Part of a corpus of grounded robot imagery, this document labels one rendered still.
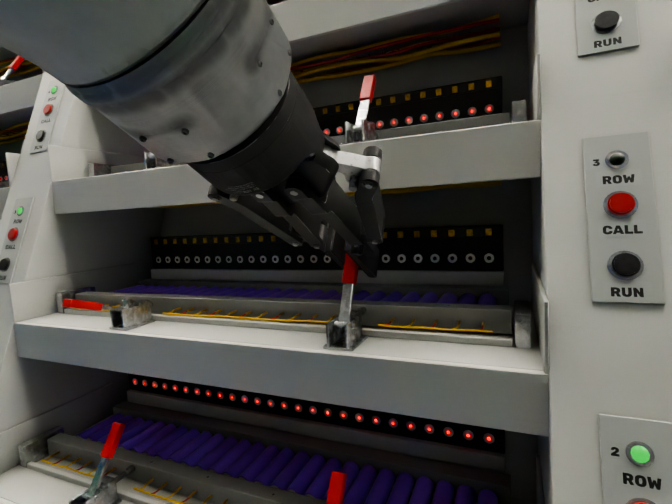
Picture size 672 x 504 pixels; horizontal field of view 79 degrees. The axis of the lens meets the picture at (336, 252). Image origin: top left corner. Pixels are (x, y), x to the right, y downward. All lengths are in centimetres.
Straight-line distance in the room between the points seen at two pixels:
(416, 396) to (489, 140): 21
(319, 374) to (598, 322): 21
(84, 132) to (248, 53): 57
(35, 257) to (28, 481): 27
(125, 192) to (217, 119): 40
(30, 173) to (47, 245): 12
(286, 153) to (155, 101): 7
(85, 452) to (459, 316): 48
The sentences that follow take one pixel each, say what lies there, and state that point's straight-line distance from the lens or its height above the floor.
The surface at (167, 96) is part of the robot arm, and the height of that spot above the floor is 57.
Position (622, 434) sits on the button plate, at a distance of 33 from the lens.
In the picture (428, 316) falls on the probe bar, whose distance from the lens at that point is 40.
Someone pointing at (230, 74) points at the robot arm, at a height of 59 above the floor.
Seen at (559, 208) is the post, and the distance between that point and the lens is 34.
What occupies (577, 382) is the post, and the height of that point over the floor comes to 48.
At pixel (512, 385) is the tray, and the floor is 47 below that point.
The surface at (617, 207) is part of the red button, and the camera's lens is 34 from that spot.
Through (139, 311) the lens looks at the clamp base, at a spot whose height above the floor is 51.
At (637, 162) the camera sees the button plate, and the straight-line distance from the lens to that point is 36.
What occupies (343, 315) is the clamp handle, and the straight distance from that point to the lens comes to 36.
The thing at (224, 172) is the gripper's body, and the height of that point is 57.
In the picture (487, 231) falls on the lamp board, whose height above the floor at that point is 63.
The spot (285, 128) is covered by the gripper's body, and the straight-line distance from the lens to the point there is 21.
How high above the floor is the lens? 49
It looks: 13 degrees up
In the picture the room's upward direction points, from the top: 5 degrees clockwise
